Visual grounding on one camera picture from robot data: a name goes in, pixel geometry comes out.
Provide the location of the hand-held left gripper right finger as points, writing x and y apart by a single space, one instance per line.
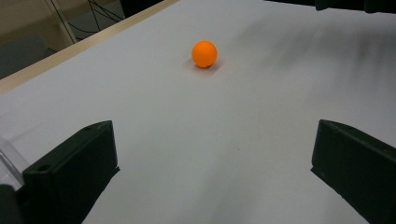
358 168

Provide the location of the white board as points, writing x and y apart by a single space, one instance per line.
202 124

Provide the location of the orange ball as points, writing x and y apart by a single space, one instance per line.
204 54

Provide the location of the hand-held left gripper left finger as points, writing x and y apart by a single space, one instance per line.
71 174

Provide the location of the wooden table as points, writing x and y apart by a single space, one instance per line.
77 48

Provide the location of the clear acrylic tray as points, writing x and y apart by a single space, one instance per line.
9 165

